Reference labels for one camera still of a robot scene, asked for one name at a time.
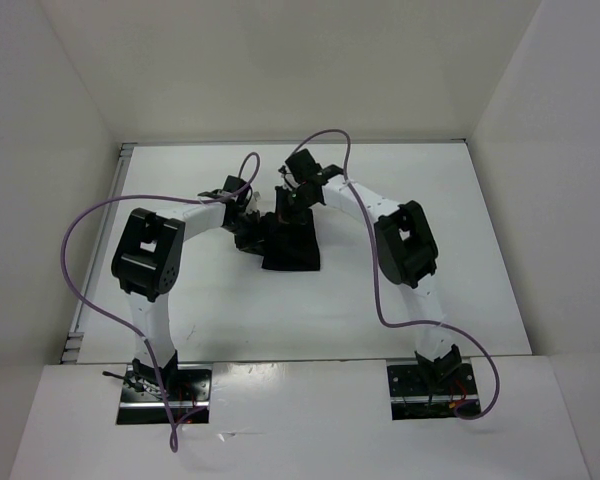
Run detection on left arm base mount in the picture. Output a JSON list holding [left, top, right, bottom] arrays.
[[102, 364, 212, 425]]

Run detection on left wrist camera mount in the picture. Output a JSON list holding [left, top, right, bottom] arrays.
[[245, 190, 260, 215]]

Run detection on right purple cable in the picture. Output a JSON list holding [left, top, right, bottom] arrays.
[[284, 128, 501, 422]]

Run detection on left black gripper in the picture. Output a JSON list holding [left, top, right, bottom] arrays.
[[224, 209, 269, 257]]

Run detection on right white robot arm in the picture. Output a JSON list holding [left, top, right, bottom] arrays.
[[276, 149, 462, 396]]

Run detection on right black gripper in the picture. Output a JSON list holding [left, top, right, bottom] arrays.
[[270, 185, 316, 236]]

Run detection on purple cable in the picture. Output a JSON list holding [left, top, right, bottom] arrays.
[[60, 151, 261, 453], [284, 128, 501, 422]]

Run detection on black skirt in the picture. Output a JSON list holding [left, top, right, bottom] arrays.
[[261, 211, 321, 272]]

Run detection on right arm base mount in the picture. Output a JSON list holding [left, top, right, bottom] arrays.
[[386, 362, 481, 421]]

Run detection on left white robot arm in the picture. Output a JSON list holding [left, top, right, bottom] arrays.
[[111, 175, 260, 400]]

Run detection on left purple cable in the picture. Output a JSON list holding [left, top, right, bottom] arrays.
[[60, 151, 261, 453]]

